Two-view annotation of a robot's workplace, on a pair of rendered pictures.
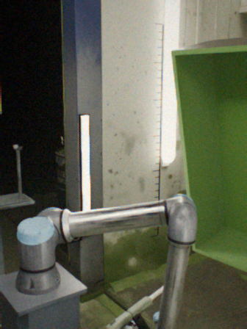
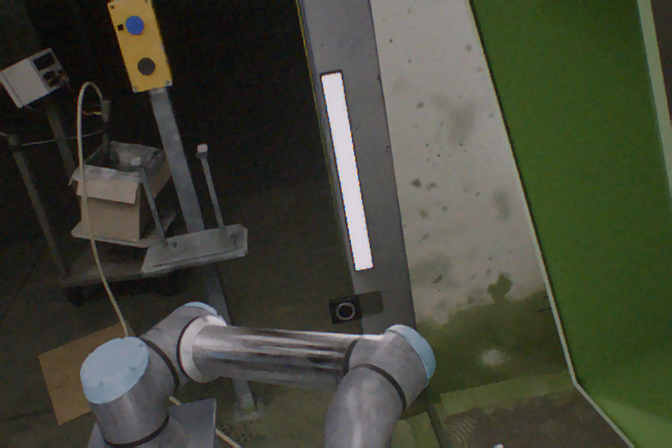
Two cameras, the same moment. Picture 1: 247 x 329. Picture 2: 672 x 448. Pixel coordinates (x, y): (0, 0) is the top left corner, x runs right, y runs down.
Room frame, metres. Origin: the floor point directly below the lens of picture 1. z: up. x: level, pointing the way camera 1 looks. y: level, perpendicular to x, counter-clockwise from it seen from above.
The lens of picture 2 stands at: (0.76, -0.77, 1.70)
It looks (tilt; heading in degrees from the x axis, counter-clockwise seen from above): 25 degrees down; 33
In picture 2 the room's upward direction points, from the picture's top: 11 degrees counter-clockwise
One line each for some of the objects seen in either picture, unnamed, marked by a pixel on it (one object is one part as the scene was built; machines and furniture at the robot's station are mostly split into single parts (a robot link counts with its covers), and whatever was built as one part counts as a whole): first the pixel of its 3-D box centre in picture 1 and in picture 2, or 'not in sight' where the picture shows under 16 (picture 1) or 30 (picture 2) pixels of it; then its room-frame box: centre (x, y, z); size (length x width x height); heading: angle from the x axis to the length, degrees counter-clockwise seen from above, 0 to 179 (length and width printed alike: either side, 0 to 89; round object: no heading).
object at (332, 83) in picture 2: (84, 164); (348, 176); (2.40, 0.20, 0.96); 0.06 x 0.02 x 0.63; 125
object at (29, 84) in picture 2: not in sight; (93, 175); (3.00, 2.07, 0.64); 0.73 x 0.50 x 1.27; 115
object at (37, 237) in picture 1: (37, 241); (126, 386); (1.53, 0.34, 0.83); 0.17 x 0.15 x 0.18; 174
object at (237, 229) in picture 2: (1, 202); (196, 248); (2.19, 0.68, 0.78); 0.31 x 0.23 x 0.01; 125
